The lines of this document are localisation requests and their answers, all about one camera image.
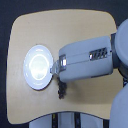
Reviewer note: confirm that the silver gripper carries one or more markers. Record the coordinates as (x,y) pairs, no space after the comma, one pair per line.
(58,66)

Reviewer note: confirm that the dark grape bunch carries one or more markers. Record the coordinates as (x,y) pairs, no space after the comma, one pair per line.
(61,88)

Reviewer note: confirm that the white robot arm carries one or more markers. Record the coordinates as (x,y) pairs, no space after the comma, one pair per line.
(97,57)

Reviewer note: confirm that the white round plate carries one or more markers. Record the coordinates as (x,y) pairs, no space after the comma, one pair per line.
(36,67)

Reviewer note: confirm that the white table base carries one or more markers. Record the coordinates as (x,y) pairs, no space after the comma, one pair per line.
(69,120)

